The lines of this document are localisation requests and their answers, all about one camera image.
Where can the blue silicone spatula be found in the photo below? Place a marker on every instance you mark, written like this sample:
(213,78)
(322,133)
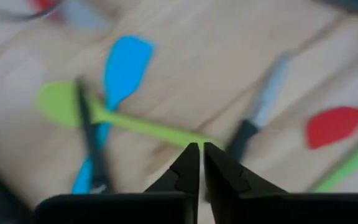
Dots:
(126,68)

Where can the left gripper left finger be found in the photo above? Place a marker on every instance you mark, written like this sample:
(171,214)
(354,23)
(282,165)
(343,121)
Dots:
(188,174)

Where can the green silicone spatula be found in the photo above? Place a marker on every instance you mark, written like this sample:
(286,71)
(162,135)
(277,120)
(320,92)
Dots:
(353,161)

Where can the long slim black knife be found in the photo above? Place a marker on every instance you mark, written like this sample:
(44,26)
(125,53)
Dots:
(87,124)

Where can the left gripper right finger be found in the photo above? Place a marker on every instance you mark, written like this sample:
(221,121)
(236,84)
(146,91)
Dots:
(225,177)

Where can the small black paring knife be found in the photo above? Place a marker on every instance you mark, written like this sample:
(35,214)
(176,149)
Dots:
(244,133)

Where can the red silicone spatula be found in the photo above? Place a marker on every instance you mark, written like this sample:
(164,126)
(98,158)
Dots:
(331,124)

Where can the red spoon with white sticker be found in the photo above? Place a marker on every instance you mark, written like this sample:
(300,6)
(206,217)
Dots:
(43,3)

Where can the clear plastic bin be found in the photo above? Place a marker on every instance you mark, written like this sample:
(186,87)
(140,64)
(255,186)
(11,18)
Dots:
(11,17)

